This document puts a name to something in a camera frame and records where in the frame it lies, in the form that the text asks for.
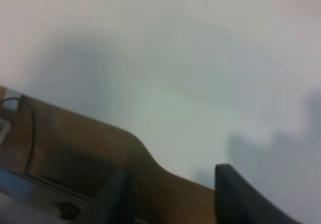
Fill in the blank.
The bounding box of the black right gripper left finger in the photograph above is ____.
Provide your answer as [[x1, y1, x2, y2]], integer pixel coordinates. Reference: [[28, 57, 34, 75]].
[[82, 170, 133, 223]]

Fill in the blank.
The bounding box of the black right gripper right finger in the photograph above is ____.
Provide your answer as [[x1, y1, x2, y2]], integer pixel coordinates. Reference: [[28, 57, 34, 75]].
[[214, 164, 298, 224]]

